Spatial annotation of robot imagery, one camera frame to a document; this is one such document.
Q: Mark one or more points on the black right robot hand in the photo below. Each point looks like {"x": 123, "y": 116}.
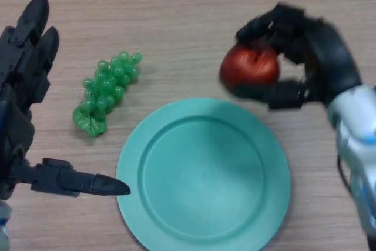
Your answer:
{"x": 332, "y": 63}

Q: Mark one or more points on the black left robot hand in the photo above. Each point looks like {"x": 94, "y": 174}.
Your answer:
{"x": 14, "y": 92}

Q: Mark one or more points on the red apple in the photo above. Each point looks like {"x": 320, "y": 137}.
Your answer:
{"x": 246, "y": 68}

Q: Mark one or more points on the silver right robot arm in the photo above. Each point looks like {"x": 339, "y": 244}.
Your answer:
{"x": 358, "y": 133}

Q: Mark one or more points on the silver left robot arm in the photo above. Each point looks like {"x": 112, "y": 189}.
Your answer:
{"x": 3, "y": 227}

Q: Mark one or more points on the green round plate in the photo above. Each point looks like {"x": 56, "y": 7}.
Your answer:
{"x": 202, "y": 174}

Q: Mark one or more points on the green plastic grape bunch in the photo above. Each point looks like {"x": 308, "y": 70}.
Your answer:
{"x": 107, "y": 89}

